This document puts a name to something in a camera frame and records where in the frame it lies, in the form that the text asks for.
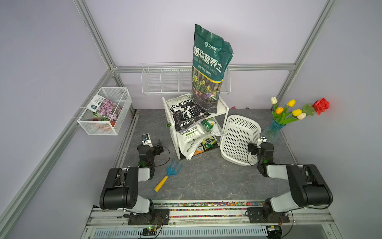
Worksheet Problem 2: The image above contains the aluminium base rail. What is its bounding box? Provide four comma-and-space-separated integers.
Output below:
82, 200, 342, 239

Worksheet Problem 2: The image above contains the white wire cube basket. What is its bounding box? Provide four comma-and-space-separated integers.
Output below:
77, 87, 132, 135

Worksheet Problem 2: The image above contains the white wire wall rack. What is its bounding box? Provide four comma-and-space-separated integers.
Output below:
141, 63, 231, 98

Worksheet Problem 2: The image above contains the green yellow packet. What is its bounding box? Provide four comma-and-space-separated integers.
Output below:
202, 136, 218, 150

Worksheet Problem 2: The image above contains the orange packet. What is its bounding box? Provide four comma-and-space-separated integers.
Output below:
194, 144, 205, 155

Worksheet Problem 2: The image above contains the white fertilizer bag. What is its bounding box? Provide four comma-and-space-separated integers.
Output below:
176, 124, 210, 160

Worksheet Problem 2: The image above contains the purple flower seed packet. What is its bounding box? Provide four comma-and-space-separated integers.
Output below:
87, 95, 122, 122

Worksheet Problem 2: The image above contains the white green small bag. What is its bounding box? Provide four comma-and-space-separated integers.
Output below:
201, 118, 223, 136

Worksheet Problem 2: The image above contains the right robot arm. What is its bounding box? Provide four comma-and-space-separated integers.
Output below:
248, 141, 333, 215

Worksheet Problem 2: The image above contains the blue yellow garden fork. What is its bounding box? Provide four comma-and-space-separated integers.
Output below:
154, 160, 183, 192

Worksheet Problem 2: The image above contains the black rose soil bag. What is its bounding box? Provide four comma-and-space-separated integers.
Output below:
166, 94, 210, 132

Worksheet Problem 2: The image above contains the white perforated plastic basket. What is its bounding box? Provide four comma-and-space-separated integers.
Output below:
220, 115, 261, 166

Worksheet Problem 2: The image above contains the tall green soil bag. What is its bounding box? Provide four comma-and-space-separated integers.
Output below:
192, 24, 234, 114

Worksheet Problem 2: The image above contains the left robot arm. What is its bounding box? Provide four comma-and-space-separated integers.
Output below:
99, 140, 164, 215

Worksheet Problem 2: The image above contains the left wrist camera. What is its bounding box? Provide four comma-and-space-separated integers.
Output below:
142, 133, 152, 147

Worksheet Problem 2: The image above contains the white three-tier shelf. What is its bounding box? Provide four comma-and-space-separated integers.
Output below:
162, 97, 229, 160

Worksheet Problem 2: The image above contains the tulip bouquet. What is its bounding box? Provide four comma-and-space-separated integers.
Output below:
271, 97, 315, 125

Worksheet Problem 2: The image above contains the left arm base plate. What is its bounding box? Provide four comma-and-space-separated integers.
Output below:
123, 209, 170, 226

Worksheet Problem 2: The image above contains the red artificial rose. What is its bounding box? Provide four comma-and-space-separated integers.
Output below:
312, 98, 330, 116

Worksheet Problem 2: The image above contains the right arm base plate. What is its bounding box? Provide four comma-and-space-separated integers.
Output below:
245, 207, 290, 225

